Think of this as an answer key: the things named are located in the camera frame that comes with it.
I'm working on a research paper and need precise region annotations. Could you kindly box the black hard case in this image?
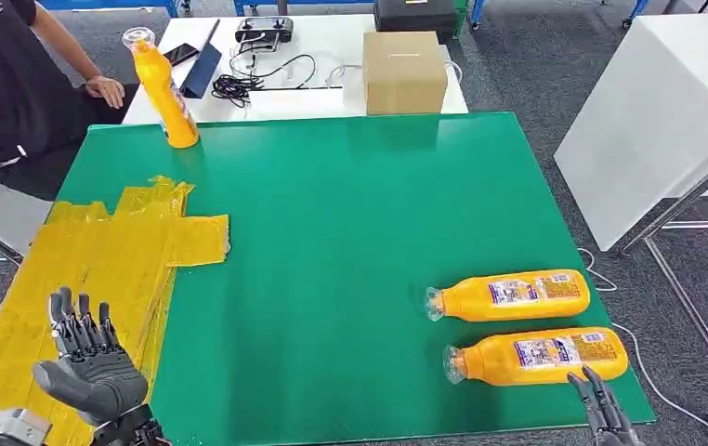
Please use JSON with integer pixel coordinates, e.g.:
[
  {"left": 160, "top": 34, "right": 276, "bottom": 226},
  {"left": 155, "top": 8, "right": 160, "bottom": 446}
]
[{"left": 373, "top": 0, "right": 461, "bottom": 35}]

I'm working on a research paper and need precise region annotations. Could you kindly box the white floor cable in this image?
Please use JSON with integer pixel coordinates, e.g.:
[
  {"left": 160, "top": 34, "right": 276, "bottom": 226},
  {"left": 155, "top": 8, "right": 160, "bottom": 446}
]
[{"left": 577, "top": 247, "right": 708, "bottom": 446}]

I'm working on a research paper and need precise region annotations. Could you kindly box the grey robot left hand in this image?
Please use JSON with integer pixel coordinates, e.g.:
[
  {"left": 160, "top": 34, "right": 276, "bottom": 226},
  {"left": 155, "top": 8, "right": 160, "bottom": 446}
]
[{"left": 32, "top": 286, "right": 150, "bottom": 427}]

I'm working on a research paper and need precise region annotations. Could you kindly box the orange drink bottle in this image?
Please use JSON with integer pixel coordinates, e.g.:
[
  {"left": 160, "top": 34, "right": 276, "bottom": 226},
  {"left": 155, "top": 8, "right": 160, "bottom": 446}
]
[
  {"left": 442, "top": 327, "right": 630, "bottom": 387},
  {"left": 425, "top": 269, "right": 592, "bottom": 323},
  {"left": 122, "top": 27, "right": 200, "bottom": 150}
]

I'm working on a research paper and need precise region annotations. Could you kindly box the person's left hand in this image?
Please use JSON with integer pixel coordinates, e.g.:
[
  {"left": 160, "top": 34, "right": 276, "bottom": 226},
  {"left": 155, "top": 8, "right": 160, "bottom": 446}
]
[{"left": 85, "top": 74, "right": 126, "bottom": 110}]

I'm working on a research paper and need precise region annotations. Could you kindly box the dark blue folder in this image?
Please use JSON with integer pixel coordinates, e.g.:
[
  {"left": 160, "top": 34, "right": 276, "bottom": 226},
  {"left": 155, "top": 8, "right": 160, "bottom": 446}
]
[{"left": 179, "top": 18, "right": 224, "bottom": 99}]

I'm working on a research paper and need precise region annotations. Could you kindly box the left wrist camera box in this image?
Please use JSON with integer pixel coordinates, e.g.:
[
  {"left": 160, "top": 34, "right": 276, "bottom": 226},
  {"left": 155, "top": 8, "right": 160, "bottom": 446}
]
[{"left": 0, "top": 408, "right": 54, "bottom": 446}]

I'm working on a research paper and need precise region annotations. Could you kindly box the yellow plastic sheet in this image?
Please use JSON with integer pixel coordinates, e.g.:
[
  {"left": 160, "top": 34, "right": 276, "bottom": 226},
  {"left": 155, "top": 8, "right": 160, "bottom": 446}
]
[{"left": 0, "top": 175, "right": 230, "bottom": 446}]

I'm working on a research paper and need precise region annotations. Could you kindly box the black remote controller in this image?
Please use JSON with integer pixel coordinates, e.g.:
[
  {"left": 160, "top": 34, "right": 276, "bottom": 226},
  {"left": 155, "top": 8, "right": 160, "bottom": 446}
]
[{"left": 234, "top": 16, "right": 295, "bottom": 46}]

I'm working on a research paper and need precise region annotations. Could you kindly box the black cable bundle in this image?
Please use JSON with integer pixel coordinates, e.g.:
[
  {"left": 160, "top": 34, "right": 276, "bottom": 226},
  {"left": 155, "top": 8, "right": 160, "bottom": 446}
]
[{"left": 211, "top": 52, "right": 319, "bottom": 110}]

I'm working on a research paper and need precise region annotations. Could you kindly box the blue metal rack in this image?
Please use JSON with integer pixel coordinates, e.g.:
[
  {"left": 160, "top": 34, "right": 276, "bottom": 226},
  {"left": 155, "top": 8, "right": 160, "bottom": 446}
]
[
  {"left": 233, "top": 0, "right": 380, "bottom": 17},
  {"left": 40, "top": 0, "right": 192, "bottom": 19},
  {"left": 469, "top": 0, "right": 650, "bottom": 31}
]

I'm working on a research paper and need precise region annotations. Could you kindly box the black smartphone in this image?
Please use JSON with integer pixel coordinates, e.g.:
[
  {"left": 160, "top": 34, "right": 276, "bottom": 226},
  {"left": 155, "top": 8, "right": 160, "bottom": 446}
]
[{"left": 162, "top": 42, "right": 200, "bottom": 68}]

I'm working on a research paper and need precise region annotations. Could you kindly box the green table mat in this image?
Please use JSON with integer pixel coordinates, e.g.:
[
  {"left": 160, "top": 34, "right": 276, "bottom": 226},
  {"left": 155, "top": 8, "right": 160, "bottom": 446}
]
[{"left": 55, "top": 111, "right": 658, "bottom": 446}]

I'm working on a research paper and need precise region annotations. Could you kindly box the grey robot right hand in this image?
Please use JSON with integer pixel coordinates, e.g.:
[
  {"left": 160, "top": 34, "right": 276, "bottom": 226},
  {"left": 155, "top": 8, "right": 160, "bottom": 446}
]
[{"left": 567, "top": 365, "right": 645, "bottom": 446}]

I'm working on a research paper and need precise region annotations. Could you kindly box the cardboard box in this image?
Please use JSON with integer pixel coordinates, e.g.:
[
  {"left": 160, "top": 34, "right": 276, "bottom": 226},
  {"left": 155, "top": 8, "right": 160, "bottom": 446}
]
[{"left": 362, "top": 31, "right": 450, "bottom": 116}]

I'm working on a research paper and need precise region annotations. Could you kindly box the white desk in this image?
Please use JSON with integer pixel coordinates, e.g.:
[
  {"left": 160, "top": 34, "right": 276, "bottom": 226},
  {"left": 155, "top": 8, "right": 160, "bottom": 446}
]
[{"left": 122, "top": 13, "right": 470, "bottom": 126}]

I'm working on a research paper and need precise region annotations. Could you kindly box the white side table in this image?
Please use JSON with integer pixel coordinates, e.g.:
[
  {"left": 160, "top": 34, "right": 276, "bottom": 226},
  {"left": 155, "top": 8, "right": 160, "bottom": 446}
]
[{"left": 554, "top": 12, "right": 708, "bottom": 254}]

